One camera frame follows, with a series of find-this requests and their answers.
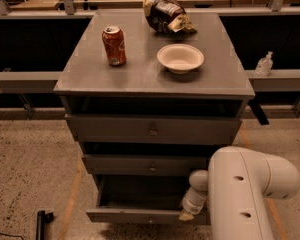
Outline black floor cable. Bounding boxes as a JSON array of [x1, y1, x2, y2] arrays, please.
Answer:
[[0, 222, 26, 240]]

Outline crumpled chip bag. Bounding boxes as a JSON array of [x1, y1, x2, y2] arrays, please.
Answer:
[[143, 0, 196, 33]]

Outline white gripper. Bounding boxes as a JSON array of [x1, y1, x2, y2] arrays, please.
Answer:
[[179, 187, 208, 221]]

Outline grey metal rail fence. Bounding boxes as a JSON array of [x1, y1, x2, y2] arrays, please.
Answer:
[[0, 0, 300, 95]]

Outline white paper bowl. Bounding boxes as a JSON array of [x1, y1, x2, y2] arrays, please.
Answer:
[[157, 44, 204, 74]]

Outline grey drawer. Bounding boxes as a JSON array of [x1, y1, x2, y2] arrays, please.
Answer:
[[66, 114, 241, 145], [86, 175, 210, 225], [82, 154, 210, 176]]

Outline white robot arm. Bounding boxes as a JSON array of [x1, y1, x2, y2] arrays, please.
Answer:
[[179, 146, 300, 240]]

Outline grey middle drawer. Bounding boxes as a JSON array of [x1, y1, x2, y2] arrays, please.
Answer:
[[82, 154, 210, 176]]

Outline red soda can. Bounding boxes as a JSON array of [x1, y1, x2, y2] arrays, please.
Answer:
[[102, 25, 126, 66]]

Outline grey bottom drawer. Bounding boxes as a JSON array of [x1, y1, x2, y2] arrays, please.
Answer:
[[86, 175, 210, 225]]

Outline clear sanitizer pump bottle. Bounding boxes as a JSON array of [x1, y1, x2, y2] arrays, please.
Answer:
[[255, 51, 273, 77]]

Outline grey top drawer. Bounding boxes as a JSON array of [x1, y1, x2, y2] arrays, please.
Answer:
[[66, 114, 241, 145]]

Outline black post on floor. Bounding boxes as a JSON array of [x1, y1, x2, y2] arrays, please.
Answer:
[[36, 210, 54, 240]]

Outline grey wooden drawer cabinet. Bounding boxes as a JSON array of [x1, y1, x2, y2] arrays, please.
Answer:
[[53, 11, 256, 198]]

